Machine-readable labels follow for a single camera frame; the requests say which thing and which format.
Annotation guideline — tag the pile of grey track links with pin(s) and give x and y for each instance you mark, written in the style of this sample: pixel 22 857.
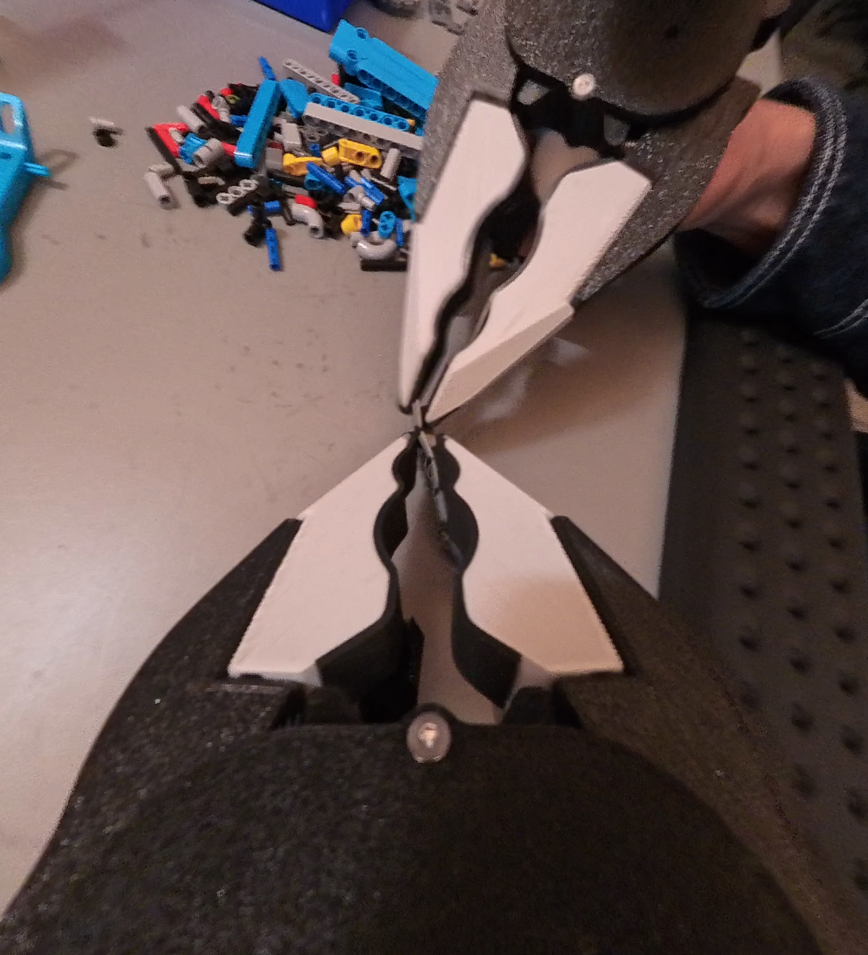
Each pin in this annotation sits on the pile of grey track links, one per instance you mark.
pixel 434 9

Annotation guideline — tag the pile of plastic building pieces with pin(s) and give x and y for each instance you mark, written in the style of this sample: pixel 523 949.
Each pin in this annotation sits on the pile of plastic building pieces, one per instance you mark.
pixel 314 149

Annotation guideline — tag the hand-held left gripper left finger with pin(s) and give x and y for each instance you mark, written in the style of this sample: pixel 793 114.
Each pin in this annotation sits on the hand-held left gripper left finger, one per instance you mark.
pixel 314 597

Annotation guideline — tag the person's right hand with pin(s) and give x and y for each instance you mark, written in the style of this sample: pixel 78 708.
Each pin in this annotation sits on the person's right hand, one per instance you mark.
pixel 762 171

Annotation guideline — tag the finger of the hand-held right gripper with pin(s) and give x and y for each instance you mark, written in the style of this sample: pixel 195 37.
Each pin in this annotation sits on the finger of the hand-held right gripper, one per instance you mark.
pixel 449 209
pixel 583 224

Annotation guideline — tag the black studded pad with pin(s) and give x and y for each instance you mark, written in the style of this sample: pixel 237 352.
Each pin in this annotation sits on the black studded pad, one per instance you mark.
pixel 777 597

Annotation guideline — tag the person's right forearm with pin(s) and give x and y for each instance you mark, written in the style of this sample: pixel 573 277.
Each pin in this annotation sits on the person's right forearm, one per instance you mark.
pixel 851 246

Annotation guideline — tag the blue plastic tray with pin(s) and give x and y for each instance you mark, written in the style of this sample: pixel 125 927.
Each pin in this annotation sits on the blue plastic tray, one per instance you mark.
pixel 307 11

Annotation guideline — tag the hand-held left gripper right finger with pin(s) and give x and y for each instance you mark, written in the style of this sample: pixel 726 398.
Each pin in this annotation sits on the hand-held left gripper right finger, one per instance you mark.
pixel 538 597

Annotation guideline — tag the small grey connector piece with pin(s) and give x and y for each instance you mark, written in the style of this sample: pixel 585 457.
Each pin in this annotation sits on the small grey connector piece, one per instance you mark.
pixel 102 127

